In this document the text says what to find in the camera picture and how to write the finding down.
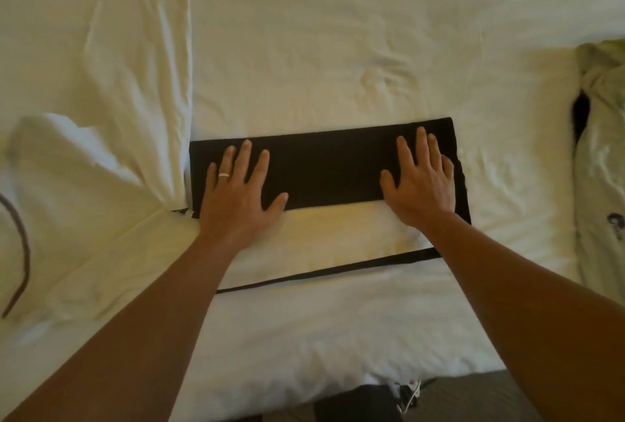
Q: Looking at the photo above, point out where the person's right hand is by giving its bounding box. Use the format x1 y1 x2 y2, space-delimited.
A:
379 126 458 232

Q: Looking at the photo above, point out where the person's right leg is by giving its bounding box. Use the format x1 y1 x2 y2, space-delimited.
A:
312 384 406 422

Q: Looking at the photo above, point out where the person's left hand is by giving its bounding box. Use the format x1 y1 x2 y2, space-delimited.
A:
197 138 290 252

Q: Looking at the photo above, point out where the person's left forearm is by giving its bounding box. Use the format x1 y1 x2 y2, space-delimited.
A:
5 236 238 422

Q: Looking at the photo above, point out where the white bed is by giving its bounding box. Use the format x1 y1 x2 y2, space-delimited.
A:
0 0 625 422

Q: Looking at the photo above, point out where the white power strip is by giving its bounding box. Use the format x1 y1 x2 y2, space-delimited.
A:
395 378 424 414

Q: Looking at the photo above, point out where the white printed t-shirt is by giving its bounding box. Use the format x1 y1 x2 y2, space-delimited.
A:
571 38 625 307

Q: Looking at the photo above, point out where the white and black t-shirt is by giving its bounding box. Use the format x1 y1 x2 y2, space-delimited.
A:
0 0 473 325

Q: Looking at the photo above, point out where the person's right forearm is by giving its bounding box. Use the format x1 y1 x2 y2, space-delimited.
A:
424 212 625 422

